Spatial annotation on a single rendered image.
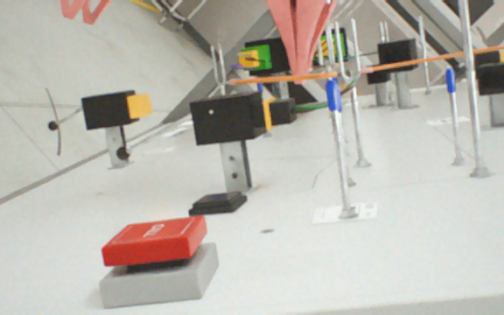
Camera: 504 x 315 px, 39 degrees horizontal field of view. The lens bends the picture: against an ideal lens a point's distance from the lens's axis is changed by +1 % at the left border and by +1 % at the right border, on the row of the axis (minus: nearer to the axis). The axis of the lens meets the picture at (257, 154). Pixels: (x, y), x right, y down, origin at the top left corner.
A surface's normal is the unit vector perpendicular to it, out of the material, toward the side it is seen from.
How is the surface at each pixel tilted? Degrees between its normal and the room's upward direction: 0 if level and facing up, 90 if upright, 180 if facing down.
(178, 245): 90
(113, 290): 90
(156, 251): 90
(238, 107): 98
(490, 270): 53
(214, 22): 90
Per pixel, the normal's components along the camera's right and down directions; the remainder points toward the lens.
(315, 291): -0.15, -0.98
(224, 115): -0.29, 0.18
